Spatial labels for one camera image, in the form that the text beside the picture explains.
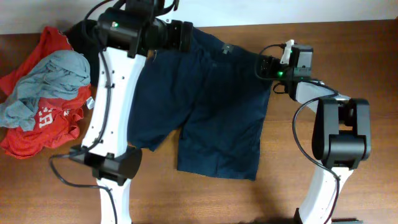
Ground navy blue shorts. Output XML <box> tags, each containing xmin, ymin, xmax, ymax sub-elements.
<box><xmin>127</xmin><ymin>29</ymin><xmax>271</xmax><ymax>180</ymax></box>

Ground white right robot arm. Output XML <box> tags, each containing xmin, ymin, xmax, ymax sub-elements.
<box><xmin>254</xmin><ymin>40</ymin><xmax>371</xmax><ymax>224</ymax></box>

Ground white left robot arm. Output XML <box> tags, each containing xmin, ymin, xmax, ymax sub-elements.
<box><xmin>68</xmin><ymin>0</ymin><xmax>193</xmax><ymax>223</ymax></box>

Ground black garment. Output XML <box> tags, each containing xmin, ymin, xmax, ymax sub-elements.
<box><xmin>65</xmin><ymin>21</ymin><xmax>100</xmax><ymax>86</ymax></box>

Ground grey t-shirt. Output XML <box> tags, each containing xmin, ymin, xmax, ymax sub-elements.
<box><xmin>1</xmin><ymin>50</ymin><xmax>90</xmax><ymax>131</ymax></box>

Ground red printed t-shirt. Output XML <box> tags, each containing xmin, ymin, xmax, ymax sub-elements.
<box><xmin>1</xmin><ymin>26</ymin><xmax>91</xmax><ymax>159</ymax></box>

